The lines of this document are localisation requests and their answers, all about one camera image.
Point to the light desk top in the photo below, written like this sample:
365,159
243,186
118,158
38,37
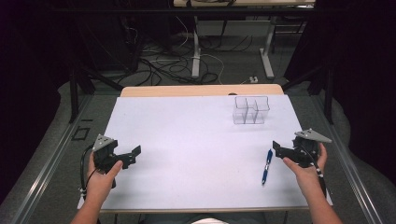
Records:
249,2

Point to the person's left hand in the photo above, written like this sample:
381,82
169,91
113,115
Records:
101,180

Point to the white desk leg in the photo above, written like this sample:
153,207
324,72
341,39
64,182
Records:
195,53
267,56

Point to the white table mat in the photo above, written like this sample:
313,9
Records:
193,155

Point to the metal floor rail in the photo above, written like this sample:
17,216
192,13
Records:
351,174
46,168

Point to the clear plastic organizer box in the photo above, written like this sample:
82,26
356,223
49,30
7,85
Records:
251,110

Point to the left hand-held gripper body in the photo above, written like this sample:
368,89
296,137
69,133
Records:
104,154

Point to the white power plug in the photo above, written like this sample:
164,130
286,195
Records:
253,79

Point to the black metal stand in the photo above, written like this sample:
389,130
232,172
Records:
327,93
74,93

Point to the person's right hand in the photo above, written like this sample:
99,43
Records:
306,175

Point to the blue pen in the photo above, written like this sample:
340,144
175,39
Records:
266,166

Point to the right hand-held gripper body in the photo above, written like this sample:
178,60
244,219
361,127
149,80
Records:
306,147

